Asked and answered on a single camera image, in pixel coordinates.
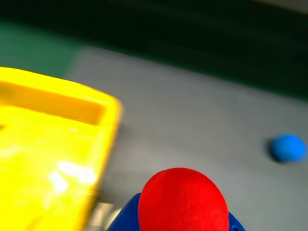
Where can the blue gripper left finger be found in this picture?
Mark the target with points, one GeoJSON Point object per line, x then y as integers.
{"type": "Point", "coordinates": [125, 214]}

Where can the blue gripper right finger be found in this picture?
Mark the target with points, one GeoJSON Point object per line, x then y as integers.
{"type": "Point", "coordinates": [234, 222]}

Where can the red ball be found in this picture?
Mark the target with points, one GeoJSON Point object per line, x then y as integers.
{"type": "Point", "coordinates": [183, 202]}

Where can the blue ball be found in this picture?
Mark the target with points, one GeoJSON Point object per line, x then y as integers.
{"type": "Point", "coordinates": [287, 147]}

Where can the yellow plastic bin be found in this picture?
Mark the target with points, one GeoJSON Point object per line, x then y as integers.
{"type": "Point", "coordinates": [48, 154]}

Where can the grey mat with logo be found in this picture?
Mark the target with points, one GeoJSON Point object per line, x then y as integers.
{"type": "Point", "coordinates": [183, 115]}

